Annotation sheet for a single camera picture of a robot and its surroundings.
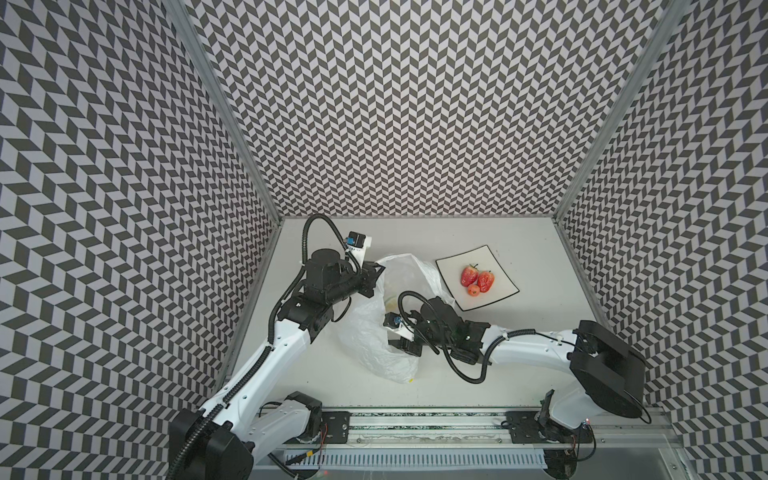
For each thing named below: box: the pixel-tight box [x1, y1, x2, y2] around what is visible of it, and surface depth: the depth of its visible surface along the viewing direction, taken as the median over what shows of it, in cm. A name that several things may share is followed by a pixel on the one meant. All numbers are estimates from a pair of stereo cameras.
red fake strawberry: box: [460, 263, 479, 287], surface depth 98 cm
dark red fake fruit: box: [478, 270, 495, 293], surface depth 97 cm
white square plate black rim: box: [435, 244, 520, 312], surface depth 101 cm
